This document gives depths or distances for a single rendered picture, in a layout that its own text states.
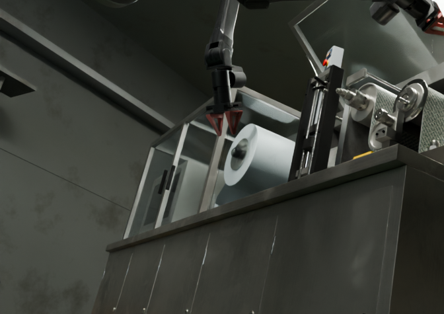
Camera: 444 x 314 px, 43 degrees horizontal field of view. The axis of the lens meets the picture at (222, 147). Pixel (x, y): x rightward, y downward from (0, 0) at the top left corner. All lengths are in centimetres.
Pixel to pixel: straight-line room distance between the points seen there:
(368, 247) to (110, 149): 396
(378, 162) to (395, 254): 22
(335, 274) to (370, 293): 14
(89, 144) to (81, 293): 125
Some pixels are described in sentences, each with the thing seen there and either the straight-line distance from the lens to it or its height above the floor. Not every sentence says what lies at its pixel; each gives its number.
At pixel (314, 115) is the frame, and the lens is 210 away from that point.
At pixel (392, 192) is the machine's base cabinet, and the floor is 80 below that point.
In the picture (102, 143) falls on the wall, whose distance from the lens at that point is 504.
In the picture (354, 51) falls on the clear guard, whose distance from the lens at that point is 267.
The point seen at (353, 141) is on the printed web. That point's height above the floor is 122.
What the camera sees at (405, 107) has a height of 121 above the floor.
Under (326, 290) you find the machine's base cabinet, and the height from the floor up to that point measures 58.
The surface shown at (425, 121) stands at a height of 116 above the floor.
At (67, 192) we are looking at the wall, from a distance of 482.
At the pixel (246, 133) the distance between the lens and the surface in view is 261.
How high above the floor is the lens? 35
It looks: 21 degrees up
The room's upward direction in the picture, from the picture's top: 14 degrees clockwise
